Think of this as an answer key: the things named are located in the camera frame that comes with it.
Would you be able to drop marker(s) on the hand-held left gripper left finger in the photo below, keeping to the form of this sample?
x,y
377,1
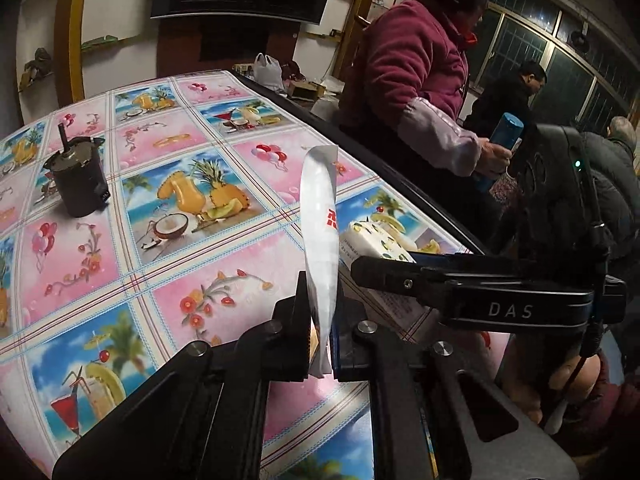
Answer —
x,y
300,320

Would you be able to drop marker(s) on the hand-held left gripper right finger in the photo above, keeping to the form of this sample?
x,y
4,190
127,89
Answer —
x,y
345,355

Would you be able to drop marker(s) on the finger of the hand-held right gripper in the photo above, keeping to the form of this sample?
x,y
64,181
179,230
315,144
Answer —
x,y
460,261
390,272

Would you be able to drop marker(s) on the white spotted tissue pack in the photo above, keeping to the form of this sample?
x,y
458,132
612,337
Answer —
x,y
370,240

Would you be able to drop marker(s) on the white packet red label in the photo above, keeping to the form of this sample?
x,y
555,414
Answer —
x,y
320,240

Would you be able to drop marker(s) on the person's right forearm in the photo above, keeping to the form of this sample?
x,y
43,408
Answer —
x,y
612,405

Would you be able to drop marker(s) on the person's right hand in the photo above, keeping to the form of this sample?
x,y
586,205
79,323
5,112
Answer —
x,y
567,387

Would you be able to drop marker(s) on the blue cylinder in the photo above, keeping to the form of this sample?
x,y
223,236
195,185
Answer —
x,y
500,145

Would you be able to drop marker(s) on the printed fruit tablecloth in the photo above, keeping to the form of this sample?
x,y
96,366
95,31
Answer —
x,y
175,270

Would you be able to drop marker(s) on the small cardboard box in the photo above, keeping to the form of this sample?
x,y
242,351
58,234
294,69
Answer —
x,y
305,91

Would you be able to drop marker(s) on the barred window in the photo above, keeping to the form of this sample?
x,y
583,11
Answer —
x,y
525,40

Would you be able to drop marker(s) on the white plastic bag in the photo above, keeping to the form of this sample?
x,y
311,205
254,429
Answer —
x,y
267,71

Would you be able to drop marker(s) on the black electric motor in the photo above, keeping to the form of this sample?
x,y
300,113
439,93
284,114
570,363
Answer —
x,y
80,185

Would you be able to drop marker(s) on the green flat object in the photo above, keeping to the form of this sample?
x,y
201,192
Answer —
x,y
99,43

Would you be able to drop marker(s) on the dark crumpled bundle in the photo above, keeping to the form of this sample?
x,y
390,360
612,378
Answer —
x,y
36,67

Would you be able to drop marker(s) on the small wall fan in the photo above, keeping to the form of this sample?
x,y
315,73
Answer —
x,y
578,41

